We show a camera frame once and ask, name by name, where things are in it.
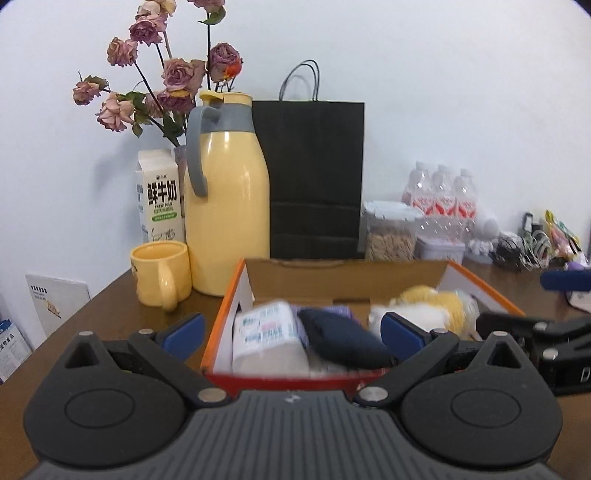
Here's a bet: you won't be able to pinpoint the navy blue pouch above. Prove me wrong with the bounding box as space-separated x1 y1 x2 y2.
298 308 399 370

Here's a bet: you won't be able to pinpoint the red cardboard box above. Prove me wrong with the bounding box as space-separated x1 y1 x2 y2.
200 257 527 393

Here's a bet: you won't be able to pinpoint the blue and white carton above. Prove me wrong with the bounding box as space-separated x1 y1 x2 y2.
0 318 33 385

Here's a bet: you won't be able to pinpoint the yellow thermos jug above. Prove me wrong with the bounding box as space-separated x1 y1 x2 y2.
184 90 271 297

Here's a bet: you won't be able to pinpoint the white and yellow plush toy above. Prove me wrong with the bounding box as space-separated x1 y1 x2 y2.
368 285 481 344

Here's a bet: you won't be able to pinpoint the dried rose bouquet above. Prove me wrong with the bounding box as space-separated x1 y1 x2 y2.
71 0 244 148

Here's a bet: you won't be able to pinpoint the white flat carton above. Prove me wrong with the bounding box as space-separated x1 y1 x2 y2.
25 272 90 337

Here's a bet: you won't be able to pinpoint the purple woven pouch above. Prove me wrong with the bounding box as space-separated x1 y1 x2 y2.
295 302 356 347

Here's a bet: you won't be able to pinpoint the colourful snack packet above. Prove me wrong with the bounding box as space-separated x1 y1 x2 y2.
544 210 583 261

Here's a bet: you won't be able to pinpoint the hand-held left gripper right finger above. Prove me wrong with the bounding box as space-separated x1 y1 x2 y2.
355 311 525 409

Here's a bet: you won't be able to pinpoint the pale purple tin box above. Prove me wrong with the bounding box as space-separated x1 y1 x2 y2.
414 233 466 265

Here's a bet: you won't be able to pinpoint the white round robot toy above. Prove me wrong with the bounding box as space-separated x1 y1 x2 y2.
465 215 501 265

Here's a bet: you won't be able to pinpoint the white milk carton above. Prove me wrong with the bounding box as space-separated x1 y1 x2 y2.
135 148 188 245

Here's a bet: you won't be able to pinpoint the yellow mug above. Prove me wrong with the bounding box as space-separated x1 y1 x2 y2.
129 240 192 311

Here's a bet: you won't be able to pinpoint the pink flower vase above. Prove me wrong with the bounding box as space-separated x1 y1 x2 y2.
173 144 189 185

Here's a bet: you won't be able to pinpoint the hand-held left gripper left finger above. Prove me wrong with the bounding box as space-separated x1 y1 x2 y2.
65 313 232 407

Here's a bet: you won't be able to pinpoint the black tangled cables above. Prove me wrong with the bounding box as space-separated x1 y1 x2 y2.
494 233 525 271

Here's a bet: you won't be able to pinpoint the clear snack container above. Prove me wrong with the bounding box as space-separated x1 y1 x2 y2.
361 200 423 261

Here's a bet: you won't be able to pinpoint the white tangled cables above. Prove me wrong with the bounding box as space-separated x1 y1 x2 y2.
519 228 552 271

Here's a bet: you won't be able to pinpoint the black paper bag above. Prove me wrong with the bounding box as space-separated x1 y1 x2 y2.
252 60 366 260

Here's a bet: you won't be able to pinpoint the white pill bottle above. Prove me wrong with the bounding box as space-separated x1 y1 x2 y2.
231 301 310 376

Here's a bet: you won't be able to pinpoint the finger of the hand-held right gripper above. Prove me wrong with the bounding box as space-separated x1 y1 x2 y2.
476 311 591 352
540 268 591 292

